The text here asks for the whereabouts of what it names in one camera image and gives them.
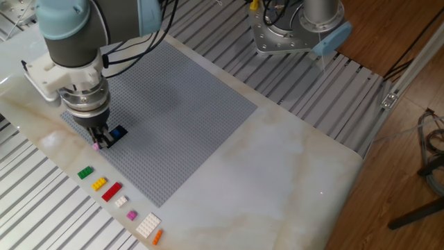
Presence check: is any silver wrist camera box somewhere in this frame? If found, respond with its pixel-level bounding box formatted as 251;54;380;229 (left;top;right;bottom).
22;74;62;103

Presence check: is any aluminium frame beam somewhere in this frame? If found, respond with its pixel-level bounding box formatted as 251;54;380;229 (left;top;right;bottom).
380;20;444;110

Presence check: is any dark furniture leg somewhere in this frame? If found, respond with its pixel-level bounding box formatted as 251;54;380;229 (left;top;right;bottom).
387;197;444;231

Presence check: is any white zip tie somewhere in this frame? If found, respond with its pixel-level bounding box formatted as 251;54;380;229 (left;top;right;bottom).
318;31;327;72

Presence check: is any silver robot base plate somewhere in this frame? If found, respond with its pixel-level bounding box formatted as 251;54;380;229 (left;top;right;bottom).
248;3;322;56

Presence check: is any white marble slab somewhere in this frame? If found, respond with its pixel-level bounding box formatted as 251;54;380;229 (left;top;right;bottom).
0;0;364;250

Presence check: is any black floor cable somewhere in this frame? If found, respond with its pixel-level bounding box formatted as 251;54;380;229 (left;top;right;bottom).
382;6;444;81

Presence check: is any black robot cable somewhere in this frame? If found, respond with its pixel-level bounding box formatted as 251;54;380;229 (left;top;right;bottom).
100;0;291;79

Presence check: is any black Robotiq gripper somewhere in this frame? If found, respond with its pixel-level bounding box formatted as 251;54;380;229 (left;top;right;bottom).
71;108;116;150

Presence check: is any yellow Lego brick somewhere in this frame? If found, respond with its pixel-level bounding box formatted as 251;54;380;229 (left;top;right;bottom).
91;176;108;192

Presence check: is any grey floor cable bundle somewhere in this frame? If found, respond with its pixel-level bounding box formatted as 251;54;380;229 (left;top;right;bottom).
417;108;444;196

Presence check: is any grey Lego baseplate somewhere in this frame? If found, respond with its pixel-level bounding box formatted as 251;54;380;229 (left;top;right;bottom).
59;40;258;208

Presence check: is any red Lego brick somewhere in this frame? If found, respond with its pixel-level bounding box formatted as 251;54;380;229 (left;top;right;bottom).
101;181;123;203

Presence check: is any perforated aluminium plate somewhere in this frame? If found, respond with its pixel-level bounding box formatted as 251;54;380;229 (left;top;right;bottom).
0;0;38;27

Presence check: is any dark navy Lego plate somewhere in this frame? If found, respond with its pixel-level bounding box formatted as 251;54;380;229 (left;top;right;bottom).
103;124;129;149

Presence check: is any green Lego brick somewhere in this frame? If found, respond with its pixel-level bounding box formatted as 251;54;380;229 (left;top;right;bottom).
77;165;94;180

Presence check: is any large white Lego plate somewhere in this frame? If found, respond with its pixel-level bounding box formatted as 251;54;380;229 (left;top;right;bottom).
135;212;162;239

